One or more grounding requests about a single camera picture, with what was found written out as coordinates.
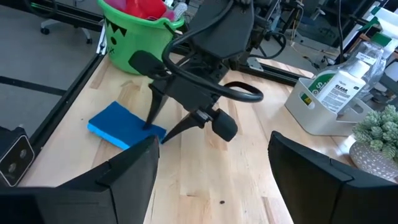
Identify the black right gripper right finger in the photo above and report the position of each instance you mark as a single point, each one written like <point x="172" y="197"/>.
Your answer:
<point x="304" y="186"/>

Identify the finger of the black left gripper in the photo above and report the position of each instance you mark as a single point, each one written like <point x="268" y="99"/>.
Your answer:
<point x="157" y="99"/>
<point x="183" y="124"/>

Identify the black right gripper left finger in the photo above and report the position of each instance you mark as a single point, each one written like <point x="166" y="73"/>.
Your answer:
<point x="133" y="186"/>

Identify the grey cloth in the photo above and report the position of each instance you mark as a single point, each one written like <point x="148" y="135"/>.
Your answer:
<point x="180" y="9"/>

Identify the blue scouring sponge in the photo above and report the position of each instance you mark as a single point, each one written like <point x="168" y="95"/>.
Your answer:
<point x="118" y="124"/>

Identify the red cloth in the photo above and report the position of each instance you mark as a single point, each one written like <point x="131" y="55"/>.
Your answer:
<point x="146" y="7"/>

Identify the pink cloth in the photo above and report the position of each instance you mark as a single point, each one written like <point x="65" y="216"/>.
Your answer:
<point x="116" y="3"/>

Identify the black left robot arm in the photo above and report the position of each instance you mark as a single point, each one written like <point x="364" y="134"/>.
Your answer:
<point x="261" y="18"/>

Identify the green plastic face-print bucket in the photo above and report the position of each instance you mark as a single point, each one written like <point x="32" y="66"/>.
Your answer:
<point x="136" y="40"/>

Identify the white plastic caddy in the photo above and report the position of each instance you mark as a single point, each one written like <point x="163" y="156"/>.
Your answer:
<point x="314" y="121"/>

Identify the potted green succulent plant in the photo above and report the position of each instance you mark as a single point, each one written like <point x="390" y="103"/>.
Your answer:
<point x="373" y="161"/>

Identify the small white bottle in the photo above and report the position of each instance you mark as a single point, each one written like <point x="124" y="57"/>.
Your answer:
<point x="339" y="90"/>

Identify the clear green-label spray bottle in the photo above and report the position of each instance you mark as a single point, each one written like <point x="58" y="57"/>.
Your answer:
<point x="323" y="81"/>

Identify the office chair wheeled base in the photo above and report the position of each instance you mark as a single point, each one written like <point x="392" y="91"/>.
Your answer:
<point x="45" y="31"/>

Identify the table-level camera box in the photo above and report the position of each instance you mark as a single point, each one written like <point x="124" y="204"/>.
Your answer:
<point x="15" y="155"/>

